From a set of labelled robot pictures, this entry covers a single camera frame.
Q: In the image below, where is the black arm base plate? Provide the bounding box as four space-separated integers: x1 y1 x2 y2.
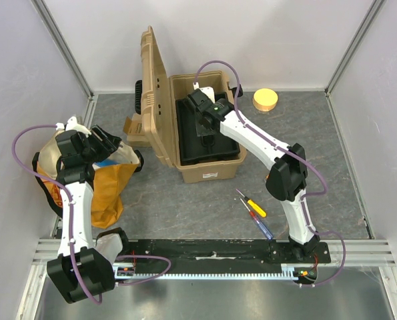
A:
119 239 332 265

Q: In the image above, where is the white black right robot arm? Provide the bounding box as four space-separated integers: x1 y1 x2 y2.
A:
183 89 320 263

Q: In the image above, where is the yellow handle screwdriver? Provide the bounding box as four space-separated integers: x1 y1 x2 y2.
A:
236 189 267 217

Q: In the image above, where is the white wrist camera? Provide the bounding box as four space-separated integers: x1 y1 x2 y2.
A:
193 81 216 103
56 116 91 137

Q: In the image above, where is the blue red handle screwdriver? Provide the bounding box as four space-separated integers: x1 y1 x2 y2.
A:
240 199 273 240

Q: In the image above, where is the grey slotted cable duct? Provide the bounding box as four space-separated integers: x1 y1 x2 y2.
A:
112 263 298 281

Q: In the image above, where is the tan plastic toolbox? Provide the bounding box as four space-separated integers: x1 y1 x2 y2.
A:
135 27 247 183

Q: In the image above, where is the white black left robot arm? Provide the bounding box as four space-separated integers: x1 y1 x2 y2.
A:
47 125 131 304

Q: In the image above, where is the black toolbox tray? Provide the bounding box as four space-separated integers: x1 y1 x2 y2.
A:
175 99 240 165

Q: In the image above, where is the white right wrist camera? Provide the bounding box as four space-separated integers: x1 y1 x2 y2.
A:
193 81 216 103

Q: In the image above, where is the brown cardboard box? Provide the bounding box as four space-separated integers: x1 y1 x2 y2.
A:
123 113 151 147

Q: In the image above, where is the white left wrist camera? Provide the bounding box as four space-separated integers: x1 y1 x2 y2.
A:
56 116 91 137

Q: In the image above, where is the yellow canvas tote bag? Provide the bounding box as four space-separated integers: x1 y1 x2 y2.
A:
32 129 143 229

